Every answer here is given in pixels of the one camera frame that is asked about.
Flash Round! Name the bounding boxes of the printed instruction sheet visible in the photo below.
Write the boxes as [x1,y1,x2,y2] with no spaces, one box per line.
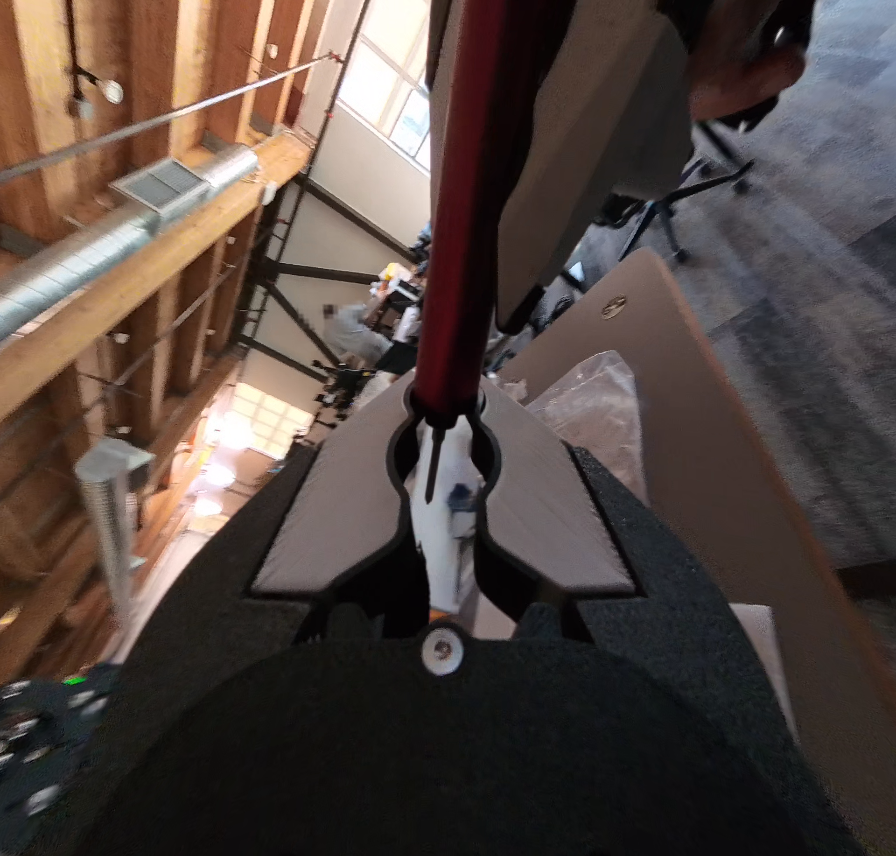
[412,425,487,615]

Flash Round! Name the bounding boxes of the black office chair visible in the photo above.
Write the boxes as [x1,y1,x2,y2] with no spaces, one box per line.
[595,121,758,263]

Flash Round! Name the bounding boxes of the bright window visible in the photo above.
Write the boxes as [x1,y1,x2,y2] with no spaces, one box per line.
[230,380,314,452]
[335,0,432,172]

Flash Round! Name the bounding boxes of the ceiling spot lamps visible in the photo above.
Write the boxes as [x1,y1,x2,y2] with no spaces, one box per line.
[66,65,126,120]

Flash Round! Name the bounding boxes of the silver ventilation duct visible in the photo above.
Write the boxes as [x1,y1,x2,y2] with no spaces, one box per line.
[0,145,261,342]

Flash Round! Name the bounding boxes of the clear plastic bag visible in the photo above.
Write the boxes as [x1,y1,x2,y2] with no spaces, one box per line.
[525,351,648,500]

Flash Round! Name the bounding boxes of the person's right hand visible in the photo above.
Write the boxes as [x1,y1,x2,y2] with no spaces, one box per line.
[689,0,876,123]

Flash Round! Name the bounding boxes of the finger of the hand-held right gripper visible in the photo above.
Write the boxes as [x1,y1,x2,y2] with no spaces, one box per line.
[492,0,695,333]
[426,0,466,269]

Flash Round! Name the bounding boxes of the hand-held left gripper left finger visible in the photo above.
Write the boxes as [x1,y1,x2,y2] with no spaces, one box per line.
[249,370,422,599]

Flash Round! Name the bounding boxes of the black round plate with screws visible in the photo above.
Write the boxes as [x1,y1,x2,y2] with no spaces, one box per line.
[0,663,120,844]

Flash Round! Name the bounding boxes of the red screwdriver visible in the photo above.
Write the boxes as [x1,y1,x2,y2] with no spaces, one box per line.
[412,0,583,496]

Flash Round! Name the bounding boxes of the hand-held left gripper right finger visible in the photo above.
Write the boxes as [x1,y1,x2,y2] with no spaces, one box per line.
[475,379,645,599]

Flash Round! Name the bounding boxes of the black tripod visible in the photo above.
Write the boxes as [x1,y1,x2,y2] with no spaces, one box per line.
[308,359,373,438]

